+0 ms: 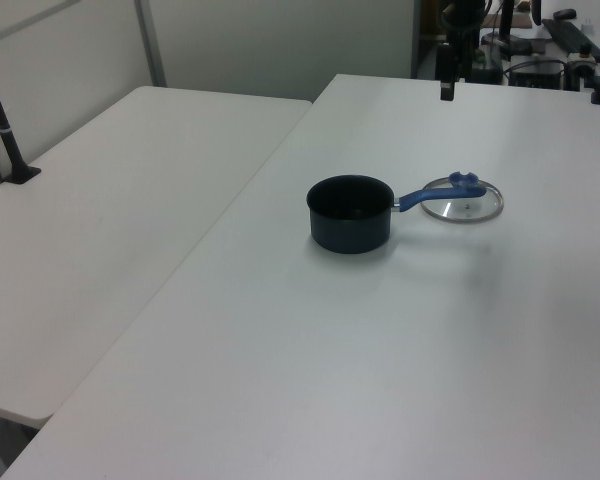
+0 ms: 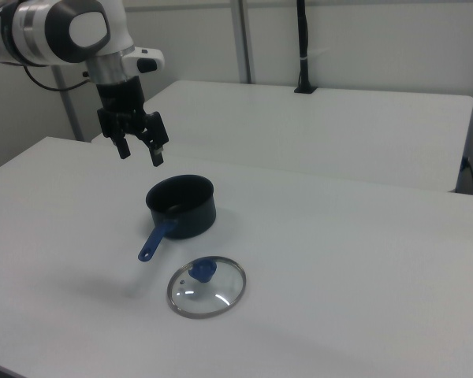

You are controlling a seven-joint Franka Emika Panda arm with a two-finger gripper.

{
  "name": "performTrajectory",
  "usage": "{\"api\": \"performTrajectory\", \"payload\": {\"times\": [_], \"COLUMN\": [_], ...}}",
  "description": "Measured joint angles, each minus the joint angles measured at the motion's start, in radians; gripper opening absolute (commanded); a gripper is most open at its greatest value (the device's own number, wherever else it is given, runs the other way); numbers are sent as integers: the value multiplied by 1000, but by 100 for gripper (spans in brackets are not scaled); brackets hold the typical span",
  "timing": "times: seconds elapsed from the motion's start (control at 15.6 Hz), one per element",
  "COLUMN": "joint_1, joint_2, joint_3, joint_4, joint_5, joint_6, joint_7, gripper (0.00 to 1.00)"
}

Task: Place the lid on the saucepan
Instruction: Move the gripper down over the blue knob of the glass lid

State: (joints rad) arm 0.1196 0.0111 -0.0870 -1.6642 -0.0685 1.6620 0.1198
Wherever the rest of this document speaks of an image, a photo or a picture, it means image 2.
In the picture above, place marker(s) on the glass lid with blue knob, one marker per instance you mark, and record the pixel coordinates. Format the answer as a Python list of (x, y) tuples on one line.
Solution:
[(213, 293)]

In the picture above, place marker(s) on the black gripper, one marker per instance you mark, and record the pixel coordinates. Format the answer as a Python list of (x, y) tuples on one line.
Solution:
[(120, 94)]

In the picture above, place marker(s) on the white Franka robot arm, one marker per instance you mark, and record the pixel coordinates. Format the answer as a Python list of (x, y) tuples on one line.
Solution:
[(35, 31)]

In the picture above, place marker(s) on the white side table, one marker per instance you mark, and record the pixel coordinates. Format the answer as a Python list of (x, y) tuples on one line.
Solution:
[(299, 130)]

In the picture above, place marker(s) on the grey partition post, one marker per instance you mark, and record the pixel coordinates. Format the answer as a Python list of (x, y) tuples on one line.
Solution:
[(243, 39)]

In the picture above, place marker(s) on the thin grey metal post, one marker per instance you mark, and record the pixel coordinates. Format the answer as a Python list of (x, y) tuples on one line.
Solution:
[(69, 106)]

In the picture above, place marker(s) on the black camera pole with clamp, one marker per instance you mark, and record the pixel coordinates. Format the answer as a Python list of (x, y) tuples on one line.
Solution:
[(302, 47)]

